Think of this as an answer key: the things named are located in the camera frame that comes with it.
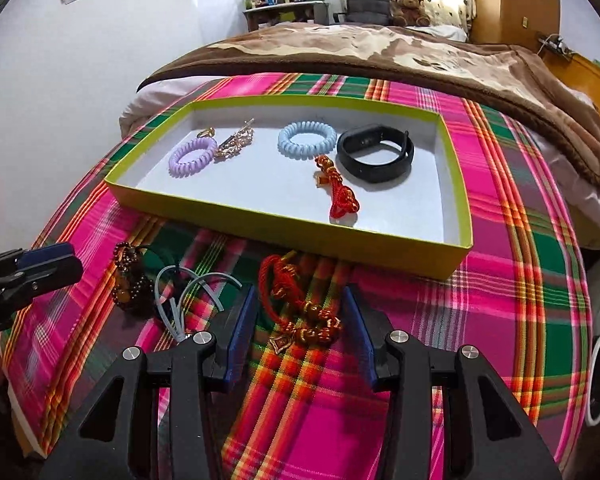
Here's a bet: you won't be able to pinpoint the light blue spiral hair tie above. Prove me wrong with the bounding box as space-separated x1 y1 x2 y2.
278 121 337 160

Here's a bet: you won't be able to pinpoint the dark bead bracelet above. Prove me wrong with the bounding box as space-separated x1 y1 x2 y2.
112 242 157 318

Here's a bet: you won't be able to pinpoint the brown teddy bear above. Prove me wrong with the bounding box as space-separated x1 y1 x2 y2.
389 0 431 27

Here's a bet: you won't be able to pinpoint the thin red knotted cord bracelet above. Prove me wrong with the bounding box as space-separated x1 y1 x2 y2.
314 155 361 222

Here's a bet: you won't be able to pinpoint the black wristband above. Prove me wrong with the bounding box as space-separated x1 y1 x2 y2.
336 125 415 183

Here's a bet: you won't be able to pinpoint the red cord bracelet gold beads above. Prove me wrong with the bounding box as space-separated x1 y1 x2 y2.
257 252 343 358

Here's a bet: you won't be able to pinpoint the power strip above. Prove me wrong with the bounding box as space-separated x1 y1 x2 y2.
537 34 573 56

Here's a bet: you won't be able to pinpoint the cluttered desk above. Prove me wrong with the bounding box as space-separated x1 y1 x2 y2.
242 1 331 32

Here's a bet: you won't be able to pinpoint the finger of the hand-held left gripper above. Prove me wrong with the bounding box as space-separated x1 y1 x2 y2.
0 255 84 317
0 242 77 275

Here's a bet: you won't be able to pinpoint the grey chair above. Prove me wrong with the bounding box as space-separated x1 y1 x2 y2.
336 0 393 26

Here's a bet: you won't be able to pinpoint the wooden headboard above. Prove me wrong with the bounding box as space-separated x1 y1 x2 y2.
542 50 600 111

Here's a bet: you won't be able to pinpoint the brown fleece blanket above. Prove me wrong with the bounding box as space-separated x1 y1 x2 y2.
137 22 600 191

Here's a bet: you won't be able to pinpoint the pink plaid blanket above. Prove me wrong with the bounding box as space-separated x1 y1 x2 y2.
2 72 593 480

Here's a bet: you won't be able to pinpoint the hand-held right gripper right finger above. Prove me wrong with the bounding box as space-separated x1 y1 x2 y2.
341 284 566 480

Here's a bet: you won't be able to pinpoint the rhinestone hair clip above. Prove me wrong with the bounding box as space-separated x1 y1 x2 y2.
214 118 256 162

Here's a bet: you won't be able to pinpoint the grey-blue cord necklace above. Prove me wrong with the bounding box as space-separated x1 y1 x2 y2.
154 265 243 343

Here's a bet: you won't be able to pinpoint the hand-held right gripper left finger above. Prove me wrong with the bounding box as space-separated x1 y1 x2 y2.
37 284 258 480

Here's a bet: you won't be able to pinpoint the purple spiral hair tie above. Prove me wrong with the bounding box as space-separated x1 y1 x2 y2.
168 137 219 177

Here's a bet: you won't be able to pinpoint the yellow-green cardboard box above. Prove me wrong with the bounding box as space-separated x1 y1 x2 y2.
103 95 474 280

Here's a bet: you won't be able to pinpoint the white pillow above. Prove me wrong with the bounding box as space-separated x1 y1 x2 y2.
427 24 468 42

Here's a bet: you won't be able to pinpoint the wooden wardrobe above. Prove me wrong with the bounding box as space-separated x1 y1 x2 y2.
470 0 561 53

